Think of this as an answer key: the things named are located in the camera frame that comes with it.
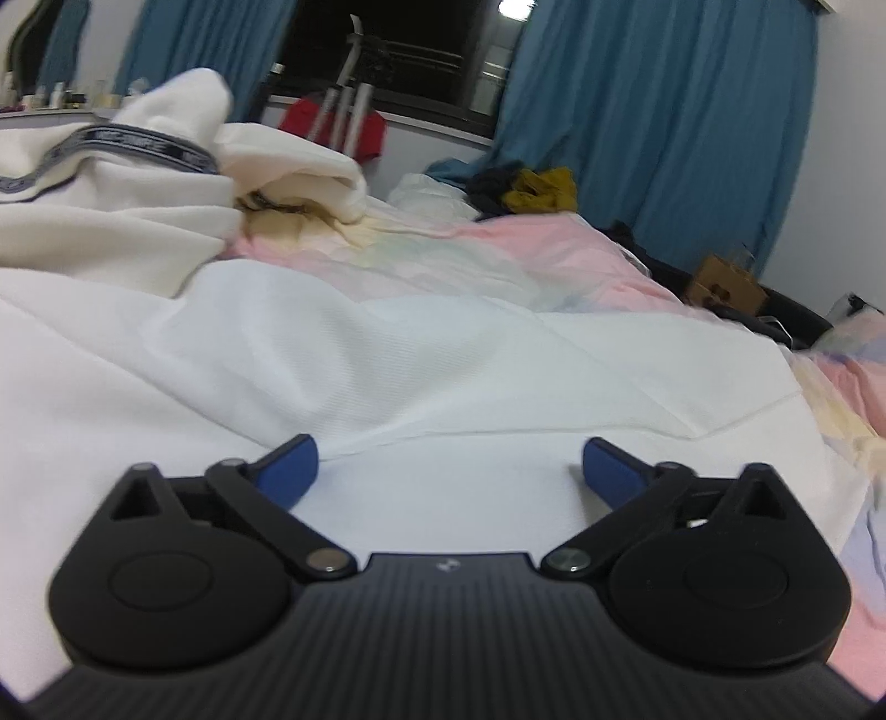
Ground cream sweatpants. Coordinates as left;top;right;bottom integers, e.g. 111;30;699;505
0;67;369;300

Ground pastel blanket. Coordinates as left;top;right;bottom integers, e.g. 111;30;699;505
231;200;886;700

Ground mustard yellow garment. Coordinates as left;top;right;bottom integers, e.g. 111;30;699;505
502;167;578;214

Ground black garment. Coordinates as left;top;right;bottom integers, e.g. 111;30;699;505
467;161;527;213

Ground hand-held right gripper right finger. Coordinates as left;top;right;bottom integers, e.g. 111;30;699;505
540;438;797;581

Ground brown paper bag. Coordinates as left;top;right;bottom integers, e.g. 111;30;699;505
685;253;769;317

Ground white bedding bundle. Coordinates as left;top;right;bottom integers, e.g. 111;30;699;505
386;173;480;221

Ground blue curtain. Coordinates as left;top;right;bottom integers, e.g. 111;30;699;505
488;0;821;279
114;0;298;126

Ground black sofa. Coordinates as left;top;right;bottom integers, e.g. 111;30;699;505
602;222;835;351

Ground dark window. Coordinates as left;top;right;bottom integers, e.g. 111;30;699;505
263;0;537;143

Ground row of toiletry bottles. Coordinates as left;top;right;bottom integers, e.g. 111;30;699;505
0;69;150;113

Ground red cloth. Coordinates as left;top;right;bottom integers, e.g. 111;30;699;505
277;97;387;164

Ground silver tripod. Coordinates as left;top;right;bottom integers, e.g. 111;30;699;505
305;14;378;151

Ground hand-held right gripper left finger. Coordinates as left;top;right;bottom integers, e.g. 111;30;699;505
90;435;359;581

